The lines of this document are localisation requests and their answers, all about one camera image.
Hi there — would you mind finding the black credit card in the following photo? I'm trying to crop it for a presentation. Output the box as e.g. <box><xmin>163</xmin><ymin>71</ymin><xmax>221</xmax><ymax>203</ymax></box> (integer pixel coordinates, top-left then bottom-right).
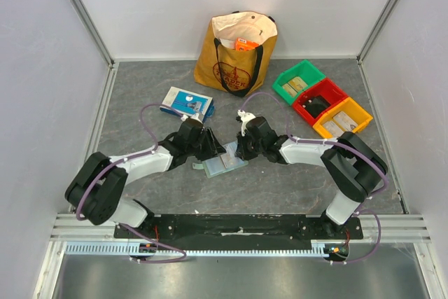
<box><xmin>303</xmin><ymin>95</ymin><xmax>330</xmax><ymax>118</ymax></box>

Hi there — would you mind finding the slotted cable duct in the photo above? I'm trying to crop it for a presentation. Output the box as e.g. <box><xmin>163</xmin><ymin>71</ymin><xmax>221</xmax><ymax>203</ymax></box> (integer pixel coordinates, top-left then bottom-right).
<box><xmin>65</xmin><ymin>241</ymin><xmax>329</xmax><ymax>258</ymax></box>

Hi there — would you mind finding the green plastic bin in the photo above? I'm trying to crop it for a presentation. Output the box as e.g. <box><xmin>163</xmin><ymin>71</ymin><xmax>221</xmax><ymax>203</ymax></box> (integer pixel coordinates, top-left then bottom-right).
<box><xmin>272</xmin><ymin>60</ymin><xmax>326</xmax><ymax>106</ymax></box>

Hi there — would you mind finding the red plastic bin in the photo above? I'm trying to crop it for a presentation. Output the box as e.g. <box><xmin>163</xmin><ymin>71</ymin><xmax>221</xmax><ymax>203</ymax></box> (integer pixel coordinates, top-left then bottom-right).
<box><xmin>292</xmin><ymin>78</ymin><xmax>348</xmax><ymax>126</ymax></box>

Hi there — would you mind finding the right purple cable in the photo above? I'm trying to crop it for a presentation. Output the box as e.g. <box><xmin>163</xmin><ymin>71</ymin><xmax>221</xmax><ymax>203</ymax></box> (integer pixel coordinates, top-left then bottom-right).
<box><xmin>239</xmin><ymin>92</ymin><xmax>390</xmax><ymax>265</ymax></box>

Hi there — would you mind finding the silver credit card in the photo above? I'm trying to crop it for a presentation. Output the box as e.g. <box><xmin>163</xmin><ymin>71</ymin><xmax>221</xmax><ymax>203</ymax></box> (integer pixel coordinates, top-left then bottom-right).
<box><xmin>220</xmin><ymin>153</ymin><xmax>244</xmax><ymax>169</ymax></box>

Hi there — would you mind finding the orange box in bag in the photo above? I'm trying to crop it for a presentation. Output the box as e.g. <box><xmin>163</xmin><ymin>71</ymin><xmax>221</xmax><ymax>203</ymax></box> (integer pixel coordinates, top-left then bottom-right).
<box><xmin>234</xmin><ymin>38</ymin><xmax>259</xmax><ymax>51</ymax></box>

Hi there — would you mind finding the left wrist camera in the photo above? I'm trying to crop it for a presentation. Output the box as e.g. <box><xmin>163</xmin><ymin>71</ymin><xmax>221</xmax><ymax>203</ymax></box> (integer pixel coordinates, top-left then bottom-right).
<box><xmin>181</xmin><ymin>113</ymin><xmax>204</xmax><ymax>123</ymax></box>

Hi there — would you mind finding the gold card in green bin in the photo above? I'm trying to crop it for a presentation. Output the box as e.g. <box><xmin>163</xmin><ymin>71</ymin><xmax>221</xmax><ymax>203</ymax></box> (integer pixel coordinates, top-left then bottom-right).
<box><xmin>288</xmin><ymin>76</ymin><xmax>307</xmax><ymax>92</ymax></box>

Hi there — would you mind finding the green card holder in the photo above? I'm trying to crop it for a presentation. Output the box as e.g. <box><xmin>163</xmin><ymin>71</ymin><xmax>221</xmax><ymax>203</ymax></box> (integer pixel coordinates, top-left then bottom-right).
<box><xmin>192</xmin><ymin>141</ymin><xmax>249</xmax><ymax>179</ymax></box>

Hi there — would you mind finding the blue white product box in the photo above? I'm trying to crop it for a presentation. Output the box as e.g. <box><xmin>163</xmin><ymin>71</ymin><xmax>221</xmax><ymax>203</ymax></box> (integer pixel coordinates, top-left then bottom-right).
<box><xmin>160</xmin><ymin>87</ymin><xmax>215</xmax><ymax>121</ymax></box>

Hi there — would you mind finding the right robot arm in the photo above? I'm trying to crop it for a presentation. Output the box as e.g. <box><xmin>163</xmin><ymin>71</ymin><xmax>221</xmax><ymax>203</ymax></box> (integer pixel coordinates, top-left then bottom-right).
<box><xmin>235</xmin><ymin>110</ymin><xmax>388</xmax><ymax>239</ymax></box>

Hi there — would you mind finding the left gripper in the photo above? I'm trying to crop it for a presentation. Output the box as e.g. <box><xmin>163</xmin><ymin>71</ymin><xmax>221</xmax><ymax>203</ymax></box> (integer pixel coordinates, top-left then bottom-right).
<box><xmin>187</xmin><ymin>127</ymin><xmax>226</xmax><ymax>162</ymax></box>

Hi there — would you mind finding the silver card in yellow bin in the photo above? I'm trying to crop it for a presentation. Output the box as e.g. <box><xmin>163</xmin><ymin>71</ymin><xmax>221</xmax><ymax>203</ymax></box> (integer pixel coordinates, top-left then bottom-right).
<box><xmin>332</xmin><ymin>111</ymin><xmax>358</xmax><ymax>132</ymax></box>

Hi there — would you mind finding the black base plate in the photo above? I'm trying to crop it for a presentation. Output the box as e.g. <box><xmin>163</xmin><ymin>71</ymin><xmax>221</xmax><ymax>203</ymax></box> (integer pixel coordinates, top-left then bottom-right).
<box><xmin>136</xmin><ymin>214</ymin><xmax>363</xmax><ymax>241</ymax></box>

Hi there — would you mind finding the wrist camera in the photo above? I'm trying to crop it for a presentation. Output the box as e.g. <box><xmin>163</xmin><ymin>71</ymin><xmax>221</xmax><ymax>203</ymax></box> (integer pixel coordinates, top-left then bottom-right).
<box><xmin>236</xmin><ymin>109</ymin><xmax>256</xmax><ymax>137</ymax></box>
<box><xmin>181</xmin><ymin>113</ymin><xmax>204</xmax><ymax>123</ymax></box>

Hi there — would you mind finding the yellow plastic bin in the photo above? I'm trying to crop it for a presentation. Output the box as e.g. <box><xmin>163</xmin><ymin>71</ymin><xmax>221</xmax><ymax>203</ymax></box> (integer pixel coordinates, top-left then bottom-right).
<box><xmin>311</xmin><ymin>97</ymin><xmax>373</xmax><ymax>139</ymax></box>

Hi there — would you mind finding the brown tote bag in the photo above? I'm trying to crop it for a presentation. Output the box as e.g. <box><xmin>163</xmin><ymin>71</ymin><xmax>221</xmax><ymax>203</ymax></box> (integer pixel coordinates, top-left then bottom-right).
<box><xmin>194</xmin><ymin>11</ymin><xmax>278</xmax><ymax>97</ymax></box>

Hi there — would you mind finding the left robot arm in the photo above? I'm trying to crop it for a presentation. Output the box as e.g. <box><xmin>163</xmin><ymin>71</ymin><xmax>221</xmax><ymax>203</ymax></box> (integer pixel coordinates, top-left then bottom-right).
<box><xmin>65</xmin><ymin>118</ymin><xmax>225</xmax><ymax>238</ymax></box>

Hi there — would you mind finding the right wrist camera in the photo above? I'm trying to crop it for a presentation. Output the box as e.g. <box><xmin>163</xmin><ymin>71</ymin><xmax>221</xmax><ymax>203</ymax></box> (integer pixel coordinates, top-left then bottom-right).
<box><xmin>236</xmin><ymin>109</ymin><xmax>256</xmax><ymax>137</ymax></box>

